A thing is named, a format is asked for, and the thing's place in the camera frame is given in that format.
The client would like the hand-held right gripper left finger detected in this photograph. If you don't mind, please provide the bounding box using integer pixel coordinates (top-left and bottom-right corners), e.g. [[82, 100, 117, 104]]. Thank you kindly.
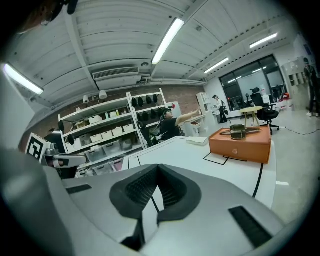
[[43, 163, 161, 246]]

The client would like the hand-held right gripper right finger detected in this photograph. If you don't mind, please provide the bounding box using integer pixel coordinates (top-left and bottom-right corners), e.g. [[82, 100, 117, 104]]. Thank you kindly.
[[139, 164, 286, 256]]

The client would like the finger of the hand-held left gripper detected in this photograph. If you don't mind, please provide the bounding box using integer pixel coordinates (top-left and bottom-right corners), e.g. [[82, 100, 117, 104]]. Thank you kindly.
[[57, 153, 87, 168]]

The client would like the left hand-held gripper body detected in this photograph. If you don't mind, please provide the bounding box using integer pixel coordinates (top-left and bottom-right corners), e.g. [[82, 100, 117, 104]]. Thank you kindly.
[[24, 130, 77, 180]]

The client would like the group of clear storage bins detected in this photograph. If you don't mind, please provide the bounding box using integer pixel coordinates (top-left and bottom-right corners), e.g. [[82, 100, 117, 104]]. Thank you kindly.
[[76, 139, 134, 176]]

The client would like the group of white storage boxes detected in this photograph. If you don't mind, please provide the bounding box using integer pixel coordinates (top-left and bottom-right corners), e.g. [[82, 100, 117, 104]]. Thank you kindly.
[[73, 114, 136, 151]]

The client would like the white shelving unit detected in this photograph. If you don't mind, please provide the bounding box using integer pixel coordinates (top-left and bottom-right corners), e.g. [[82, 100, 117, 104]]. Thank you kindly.
[[57, 96, 149, 177]]

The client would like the ceiling tube light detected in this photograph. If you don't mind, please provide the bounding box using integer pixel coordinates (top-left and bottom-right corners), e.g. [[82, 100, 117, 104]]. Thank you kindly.
[[249, 32, 279, 50], [203, 56, 230, 75], [2, 62, 45, 96], [150, 17, 186, 65]]

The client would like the orange box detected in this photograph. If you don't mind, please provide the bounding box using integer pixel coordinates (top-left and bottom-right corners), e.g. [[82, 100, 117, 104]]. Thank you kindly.
[[208, 124, 273, 165]]

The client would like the white book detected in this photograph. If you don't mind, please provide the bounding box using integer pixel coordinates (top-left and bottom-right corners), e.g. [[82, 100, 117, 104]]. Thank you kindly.
[[186, 136, 209, 147]]

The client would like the row of black caps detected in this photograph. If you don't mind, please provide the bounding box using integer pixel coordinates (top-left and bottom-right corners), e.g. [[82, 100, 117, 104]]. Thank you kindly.
[[131, 93, 166, 121]]

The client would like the white rack with caps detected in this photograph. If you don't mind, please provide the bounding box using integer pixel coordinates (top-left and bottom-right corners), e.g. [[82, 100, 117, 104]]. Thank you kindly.
[[126, 87, 168, 149]]

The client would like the ceiling air conditioner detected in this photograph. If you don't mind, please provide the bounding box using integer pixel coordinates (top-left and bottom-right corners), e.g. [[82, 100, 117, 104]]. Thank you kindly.
[[91, 65, 143, 91]]

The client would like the white desk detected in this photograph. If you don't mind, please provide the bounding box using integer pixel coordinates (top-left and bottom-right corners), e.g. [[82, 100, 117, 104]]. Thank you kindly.
[[184, 113, 219, 138]]

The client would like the flat brown strip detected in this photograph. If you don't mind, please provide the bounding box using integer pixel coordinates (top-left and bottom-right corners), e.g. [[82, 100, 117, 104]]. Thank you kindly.
[[219, 127, 261, 137]]

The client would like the white cabinet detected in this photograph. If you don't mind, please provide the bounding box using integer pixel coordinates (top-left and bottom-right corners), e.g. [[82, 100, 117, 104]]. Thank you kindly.
[[196, 91, 219, 126]]

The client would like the round wooden stool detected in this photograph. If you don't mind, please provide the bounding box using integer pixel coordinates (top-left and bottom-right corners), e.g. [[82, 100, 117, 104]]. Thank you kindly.
[[239, 106, 264, 127]]

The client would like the black office chair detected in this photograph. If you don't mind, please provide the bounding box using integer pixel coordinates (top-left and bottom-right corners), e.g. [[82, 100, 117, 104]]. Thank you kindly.
[[249, 87, 281, 132]]

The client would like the dark framed window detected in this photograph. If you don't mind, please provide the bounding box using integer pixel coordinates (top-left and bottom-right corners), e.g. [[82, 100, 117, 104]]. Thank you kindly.
[[218, 54, 287, 113]]

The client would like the white cubby shelf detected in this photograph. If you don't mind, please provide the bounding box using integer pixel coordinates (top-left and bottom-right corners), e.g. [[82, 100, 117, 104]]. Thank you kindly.
[[281, 57, 309, 111]]

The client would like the black floor cable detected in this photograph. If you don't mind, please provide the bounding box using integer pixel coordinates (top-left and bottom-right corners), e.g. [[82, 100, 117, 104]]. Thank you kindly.
[[278, 126, 319, 136]]

